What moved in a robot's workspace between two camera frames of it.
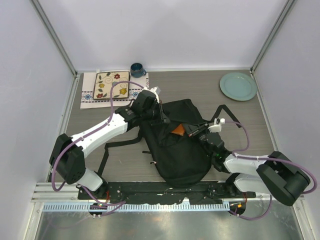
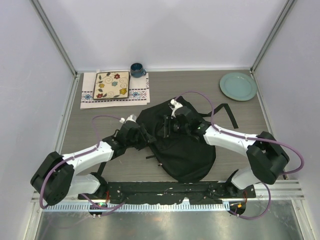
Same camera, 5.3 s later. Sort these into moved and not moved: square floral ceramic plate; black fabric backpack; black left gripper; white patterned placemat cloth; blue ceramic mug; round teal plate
Moved: black fabric backpack; black left gripper
Not moved: blue ceramic mug; round teal plate; white patterned placemat cloth; square floral ceramic plate
